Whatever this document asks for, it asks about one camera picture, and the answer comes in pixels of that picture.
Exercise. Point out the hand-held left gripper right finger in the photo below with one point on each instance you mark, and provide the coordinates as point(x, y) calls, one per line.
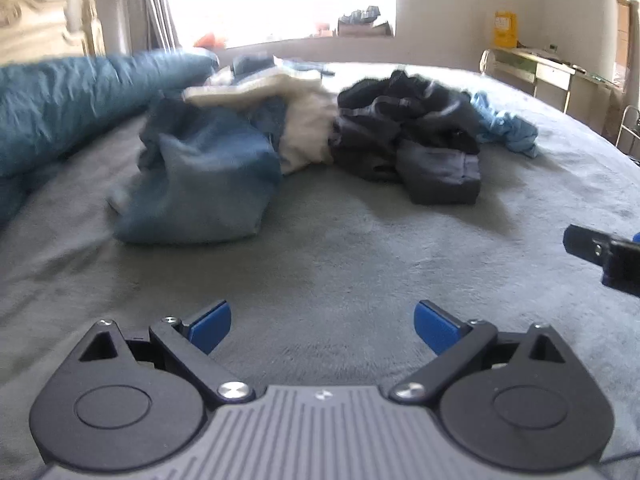
point(437, 327)

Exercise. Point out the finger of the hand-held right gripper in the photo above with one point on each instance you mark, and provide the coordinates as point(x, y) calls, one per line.
point(617, 265)

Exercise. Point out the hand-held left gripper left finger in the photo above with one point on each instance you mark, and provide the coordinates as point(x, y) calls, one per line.
point(212, 327)

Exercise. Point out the dark navy pants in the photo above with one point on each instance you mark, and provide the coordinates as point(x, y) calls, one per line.
point(415, 130)

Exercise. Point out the light blue garment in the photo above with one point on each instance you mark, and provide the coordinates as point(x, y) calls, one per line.
point(505, 127)

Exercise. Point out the cream desk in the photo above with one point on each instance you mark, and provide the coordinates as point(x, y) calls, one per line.
point(550, 72)

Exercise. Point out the yellow box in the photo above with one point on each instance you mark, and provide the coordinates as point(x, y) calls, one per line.
point(506, 27)

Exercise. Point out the orange object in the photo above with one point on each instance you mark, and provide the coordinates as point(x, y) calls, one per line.
point(210, 41)

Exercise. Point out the cardboard box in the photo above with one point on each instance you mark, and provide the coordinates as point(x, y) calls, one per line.
point(362, 27)

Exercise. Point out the grey curtain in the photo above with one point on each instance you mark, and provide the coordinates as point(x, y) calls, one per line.
point(157, 5)

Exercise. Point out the cream carved headboard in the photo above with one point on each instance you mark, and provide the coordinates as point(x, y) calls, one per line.
point(35, 30)

